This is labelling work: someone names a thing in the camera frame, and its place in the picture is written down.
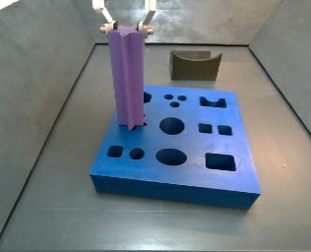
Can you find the purple star prism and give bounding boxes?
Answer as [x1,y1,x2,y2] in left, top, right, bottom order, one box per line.
[108,26,143,130]

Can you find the blue shape sorting board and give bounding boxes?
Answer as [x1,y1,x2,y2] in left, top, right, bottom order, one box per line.
[90,86,261,210]

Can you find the black curved holder stand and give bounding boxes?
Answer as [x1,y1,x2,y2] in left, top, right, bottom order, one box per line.
[170,50,222,81]

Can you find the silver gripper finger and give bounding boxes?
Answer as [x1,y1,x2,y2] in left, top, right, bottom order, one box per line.
[92,0,116,33]
[136,0,156,35]

